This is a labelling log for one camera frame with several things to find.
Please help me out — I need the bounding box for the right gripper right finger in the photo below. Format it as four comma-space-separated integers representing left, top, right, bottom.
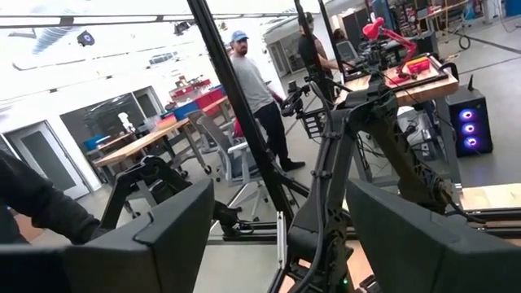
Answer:
344, 177, 521, 293

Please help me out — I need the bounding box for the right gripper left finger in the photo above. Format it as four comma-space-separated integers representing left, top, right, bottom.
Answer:
0, 177, 216, 293

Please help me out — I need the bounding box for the grey office chair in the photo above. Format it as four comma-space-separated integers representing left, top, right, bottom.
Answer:
195, 109, 272, 221

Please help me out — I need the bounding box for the long wooden table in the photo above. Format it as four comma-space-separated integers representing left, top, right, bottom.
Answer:
92, 95, 231, 184

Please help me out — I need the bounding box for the grey door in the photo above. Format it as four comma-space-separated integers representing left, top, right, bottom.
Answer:
2, 120, 91, 200

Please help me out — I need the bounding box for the black computer tower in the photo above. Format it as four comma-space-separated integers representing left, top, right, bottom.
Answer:
444, 74, 494, 159

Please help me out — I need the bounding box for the short wooden workbench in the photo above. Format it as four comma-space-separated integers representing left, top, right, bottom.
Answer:
333, 55, 461, 109

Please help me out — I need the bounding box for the blue storage bin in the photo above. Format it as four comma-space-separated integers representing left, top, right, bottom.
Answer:
173, 99, 200, 121

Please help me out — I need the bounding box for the red storage bin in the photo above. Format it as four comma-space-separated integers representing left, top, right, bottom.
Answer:
194, 87, 227, 109

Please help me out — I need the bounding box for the red tray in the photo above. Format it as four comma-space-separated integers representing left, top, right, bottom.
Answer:
406, 56, 431, 74

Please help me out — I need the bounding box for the person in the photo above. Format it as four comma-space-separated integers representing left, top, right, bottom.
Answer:
227, 29, 307, 173
331, 27, 349, 46
296, 11, 341, 103

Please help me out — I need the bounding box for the grey monitor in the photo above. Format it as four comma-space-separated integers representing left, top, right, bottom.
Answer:
335, 39, 359, 62

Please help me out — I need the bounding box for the black ceiling speaker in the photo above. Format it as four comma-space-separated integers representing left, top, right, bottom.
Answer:
77, 30, 95, 47

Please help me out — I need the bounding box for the red desk lamp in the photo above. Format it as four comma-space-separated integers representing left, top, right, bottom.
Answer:
361, 15, 420, 81

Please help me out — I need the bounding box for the long LED light bar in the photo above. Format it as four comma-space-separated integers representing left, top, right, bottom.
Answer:
0, 11, 310, 30

